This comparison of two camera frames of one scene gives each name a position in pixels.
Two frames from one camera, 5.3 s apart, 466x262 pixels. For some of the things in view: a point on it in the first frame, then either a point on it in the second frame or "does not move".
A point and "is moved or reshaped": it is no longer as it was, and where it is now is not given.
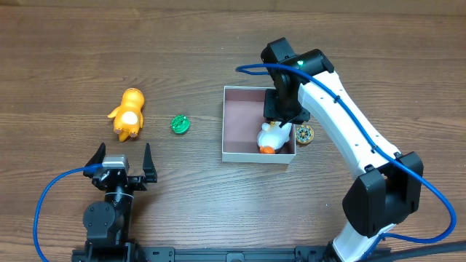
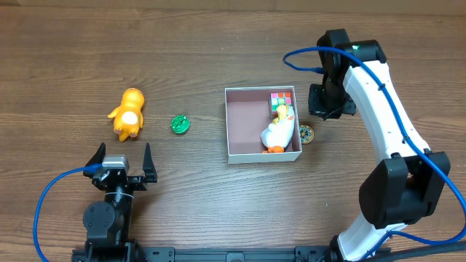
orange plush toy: x=128 y=118 does not move
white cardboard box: x=243 y=116 does not move
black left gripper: x=135 y=180 does not move
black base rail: x=300 y=254 does not move
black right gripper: x=271 y=108 -> x=328 y=109
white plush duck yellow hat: x=271 y=137 is moved or reshaped
